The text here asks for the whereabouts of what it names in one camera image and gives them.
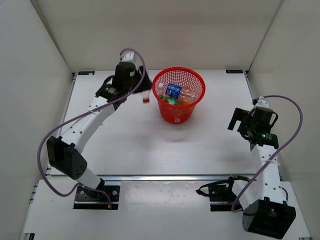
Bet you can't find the clear bottle red label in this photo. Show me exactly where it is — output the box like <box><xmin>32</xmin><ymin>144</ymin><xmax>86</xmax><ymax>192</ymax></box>
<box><xmin>141</xmin><ymin>89</ymin><xmax>151</xmax><ymax>104</ymax></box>

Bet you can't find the green plastic soda bottle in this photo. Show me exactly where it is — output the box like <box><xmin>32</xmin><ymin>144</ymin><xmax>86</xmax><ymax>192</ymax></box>
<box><xmin>158</xmin><ymin>94</ymin><xmax>181</xmax><ymax>106</ymax></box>

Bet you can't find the clear bottle blue label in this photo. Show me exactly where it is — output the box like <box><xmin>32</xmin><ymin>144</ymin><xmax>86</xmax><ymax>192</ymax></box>
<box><xmin>158</xmin><ymin>83</ymin><xmax>182</xmax><ymax>99</ymax></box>

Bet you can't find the orange juice bottle barcode label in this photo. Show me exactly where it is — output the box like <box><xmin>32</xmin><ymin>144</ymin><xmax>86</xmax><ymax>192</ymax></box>
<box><xmin>179</xmin><ymin>86</ymin><xmax>199</xmax><ymax>102</ymax></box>

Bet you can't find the orange juice bottle upright-lying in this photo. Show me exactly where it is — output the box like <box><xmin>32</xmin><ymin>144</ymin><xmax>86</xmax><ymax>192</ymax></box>
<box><xmin>176</xmin><ymin>96</ymin><xmax>193</xmax><ymax>106</ymax></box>

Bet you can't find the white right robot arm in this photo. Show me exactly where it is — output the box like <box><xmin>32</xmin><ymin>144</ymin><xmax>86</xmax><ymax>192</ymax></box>
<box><xmin>224</xmin><ymin>106</ymin><xmax>296</xmax><ymax>240</ymax></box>

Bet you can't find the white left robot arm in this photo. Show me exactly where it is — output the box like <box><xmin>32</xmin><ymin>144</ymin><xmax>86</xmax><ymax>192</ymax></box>
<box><xmin>46</xmin><ymin>62</ymin><xmax>152</xmax><ymax>201</ymax></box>

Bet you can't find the red plastic mesh bin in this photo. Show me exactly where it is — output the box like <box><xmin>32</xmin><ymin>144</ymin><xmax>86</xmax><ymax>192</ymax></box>
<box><xmin>152</xmin><ymin>67</ymin><xmax>206</xmax><ymax>124</ymax></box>

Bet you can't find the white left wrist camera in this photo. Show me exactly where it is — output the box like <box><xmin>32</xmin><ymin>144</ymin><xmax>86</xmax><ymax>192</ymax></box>
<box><xmin>120</xmin><ymin>51</ymin><xmax>137</xmax><ymax>64</ymax></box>

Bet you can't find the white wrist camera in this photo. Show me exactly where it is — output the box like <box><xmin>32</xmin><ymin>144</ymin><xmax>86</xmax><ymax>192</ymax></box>
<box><xmin>252</xmin><ymin>96</ymin><xmax>269</xmax><ymax>109</ymax></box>
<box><xmin>120</xmin><ymin>51</ymin><xmax>137</xmax><ymax>64</ymax></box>

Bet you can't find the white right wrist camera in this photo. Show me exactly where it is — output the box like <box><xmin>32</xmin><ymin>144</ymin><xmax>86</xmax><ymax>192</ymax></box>
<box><xmin>252</xmin><ymin>96</ymin><xmax>269</xmax><ymax>109</ymax></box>

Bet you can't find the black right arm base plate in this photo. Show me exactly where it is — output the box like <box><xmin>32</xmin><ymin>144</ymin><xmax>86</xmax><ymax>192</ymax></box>
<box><xmin>196</xmin><ymin>174</ymin><xmax>249</xmax><ymax>212</ymax></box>

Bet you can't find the aluminium table edge rail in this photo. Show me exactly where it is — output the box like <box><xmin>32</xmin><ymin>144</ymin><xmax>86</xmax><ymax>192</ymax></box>
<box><xmin>99</xmin><ymin>174</ymin><xmax>231</xmax><ymax>182</ymax></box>

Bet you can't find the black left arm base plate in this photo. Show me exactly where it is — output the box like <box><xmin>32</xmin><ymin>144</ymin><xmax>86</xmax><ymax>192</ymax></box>
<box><xmin>73</xmin><ymin>181</ymin><xmax>121</xmax><ymax>210</ymax></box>

